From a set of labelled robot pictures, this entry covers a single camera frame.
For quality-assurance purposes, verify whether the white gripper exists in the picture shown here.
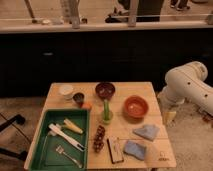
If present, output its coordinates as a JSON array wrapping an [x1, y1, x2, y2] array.
[[157, 92, 183, 125]]

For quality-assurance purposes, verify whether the light blue towel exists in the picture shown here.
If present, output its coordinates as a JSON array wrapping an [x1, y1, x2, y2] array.
[[133, 125, 159, 141]]

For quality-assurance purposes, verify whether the orange bowl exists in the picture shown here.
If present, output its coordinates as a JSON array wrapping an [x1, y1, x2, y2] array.
[[123, 95, 149, 119]]

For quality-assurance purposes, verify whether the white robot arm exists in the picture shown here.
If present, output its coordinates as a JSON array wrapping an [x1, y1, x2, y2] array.
[[157, 61, 213, 125]]

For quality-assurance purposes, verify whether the dark purple bowl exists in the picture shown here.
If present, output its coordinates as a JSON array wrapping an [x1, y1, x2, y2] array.
[[95, 82, 115, 100]]

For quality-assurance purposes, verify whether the blue folded cloth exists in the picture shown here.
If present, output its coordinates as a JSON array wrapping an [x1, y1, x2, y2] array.
[[124, 141, 146, 160]]

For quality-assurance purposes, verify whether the brown grape bunch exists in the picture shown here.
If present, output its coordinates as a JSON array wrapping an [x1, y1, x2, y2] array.
[[93, 125, 105, 153]]

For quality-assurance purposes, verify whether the orange fruit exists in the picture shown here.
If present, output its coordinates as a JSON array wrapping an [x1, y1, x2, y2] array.
[[81, 102, 92, 110]]

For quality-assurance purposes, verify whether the small dark cup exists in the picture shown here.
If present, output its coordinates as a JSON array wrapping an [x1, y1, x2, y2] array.
[[73, 92, 84, 107]]

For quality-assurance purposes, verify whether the yellow corn cob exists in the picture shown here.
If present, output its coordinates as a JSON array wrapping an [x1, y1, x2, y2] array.
[[63, 119, 83, 134]]

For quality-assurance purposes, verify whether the white cup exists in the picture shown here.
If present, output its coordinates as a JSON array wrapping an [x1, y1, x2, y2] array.
[[59, 85, 74, 100]]

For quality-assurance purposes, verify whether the silver fork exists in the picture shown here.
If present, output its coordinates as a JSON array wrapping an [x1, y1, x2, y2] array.
[[55, 145, 83, 168]]

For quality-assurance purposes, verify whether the green plastic tray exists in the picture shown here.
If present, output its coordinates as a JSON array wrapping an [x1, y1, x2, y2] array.
[[29, 109, 89, 171]]

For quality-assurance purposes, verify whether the black chair base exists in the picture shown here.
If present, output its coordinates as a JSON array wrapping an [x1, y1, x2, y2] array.
[[0, 113, 29, 161]]

